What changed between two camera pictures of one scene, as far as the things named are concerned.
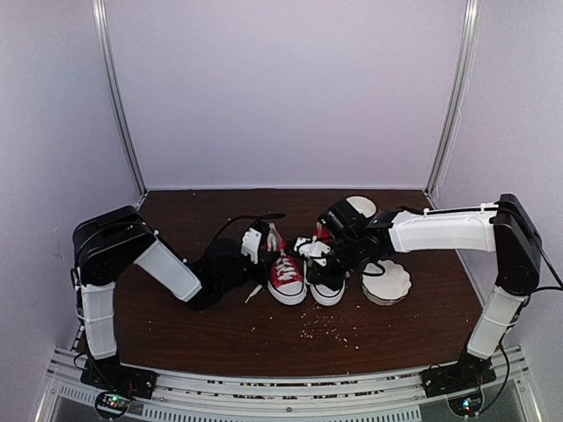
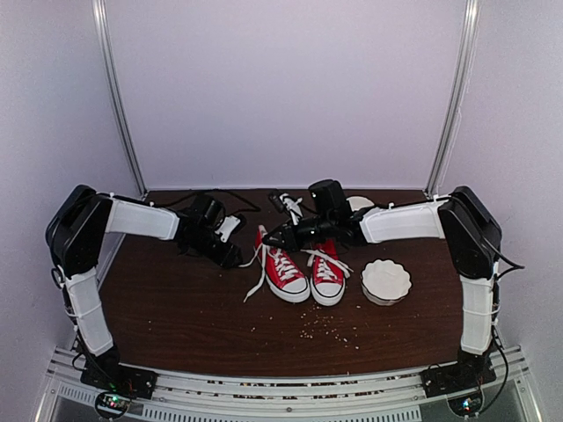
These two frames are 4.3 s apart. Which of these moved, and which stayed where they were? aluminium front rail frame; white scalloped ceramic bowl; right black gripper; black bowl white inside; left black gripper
Moved: right black gripper; left black gripper
Stayed: white scalloped ceramic bowl; aluminium front rail frame; black bowl white inside
